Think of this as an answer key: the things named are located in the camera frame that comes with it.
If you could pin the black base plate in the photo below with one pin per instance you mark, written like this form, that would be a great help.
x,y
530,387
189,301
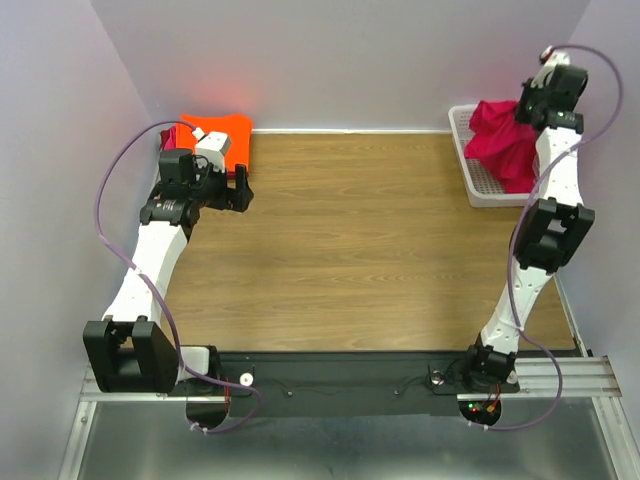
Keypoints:
x,y
349,384

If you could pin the crimson t shirt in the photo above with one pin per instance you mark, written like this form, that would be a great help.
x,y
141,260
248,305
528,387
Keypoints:
x,y
503,146

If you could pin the folded orange t shirt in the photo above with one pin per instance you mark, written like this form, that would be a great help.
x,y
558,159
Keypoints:
x,y
237,126

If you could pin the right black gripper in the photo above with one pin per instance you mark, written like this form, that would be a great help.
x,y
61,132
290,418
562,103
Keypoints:
x,y
520,114

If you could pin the white plastic basket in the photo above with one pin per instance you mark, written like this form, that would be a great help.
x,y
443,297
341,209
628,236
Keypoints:
x,y
482,189

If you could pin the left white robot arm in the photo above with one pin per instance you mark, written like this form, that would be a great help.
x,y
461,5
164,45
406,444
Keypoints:
x,y
127,349

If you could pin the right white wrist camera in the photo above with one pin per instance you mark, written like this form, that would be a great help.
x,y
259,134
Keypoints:
x,y
550,59

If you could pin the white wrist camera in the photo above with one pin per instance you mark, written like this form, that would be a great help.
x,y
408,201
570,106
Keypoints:
x,y
550,59
213,147

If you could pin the aluminium frame rail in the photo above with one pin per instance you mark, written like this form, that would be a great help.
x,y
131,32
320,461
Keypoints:
x,y
563,423

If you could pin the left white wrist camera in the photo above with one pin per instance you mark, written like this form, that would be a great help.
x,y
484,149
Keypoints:
x,y
213,147

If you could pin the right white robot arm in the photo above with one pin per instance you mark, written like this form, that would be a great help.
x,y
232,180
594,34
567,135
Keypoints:
x,y
554,222

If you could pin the folded pink t shirt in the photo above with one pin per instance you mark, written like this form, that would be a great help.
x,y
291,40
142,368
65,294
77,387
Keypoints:
x,y
172,137

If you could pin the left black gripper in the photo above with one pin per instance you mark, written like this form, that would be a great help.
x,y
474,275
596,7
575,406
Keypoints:
x,y
234,199

